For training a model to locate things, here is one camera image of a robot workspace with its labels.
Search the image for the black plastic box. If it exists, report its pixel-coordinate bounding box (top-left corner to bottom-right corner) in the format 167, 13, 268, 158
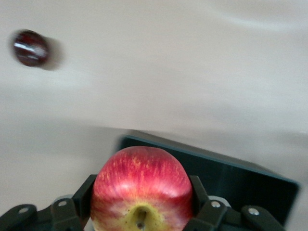
115, 134, 301, 224

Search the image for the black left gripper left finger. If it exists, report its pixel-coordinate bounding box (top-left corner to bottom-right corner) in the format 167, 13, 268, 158
0, 174, 97, 231

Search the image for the red yellow apple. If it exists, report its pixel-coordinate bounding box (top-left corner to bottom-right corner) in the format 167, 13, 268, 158
90, 145, 194, 231

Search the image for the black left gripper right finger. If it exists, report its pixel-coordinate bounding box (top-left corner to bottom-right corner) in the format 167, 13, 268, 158
182, 175, 287, 231

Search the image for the dark purple plum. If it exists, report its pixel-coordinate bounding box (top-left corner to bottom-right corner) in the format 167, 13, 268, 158
12, 29, 52, 68

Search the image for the table cover mat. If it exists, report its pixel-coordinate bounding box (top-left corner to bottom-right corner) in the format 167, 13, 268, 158
0, 0, 308, 231

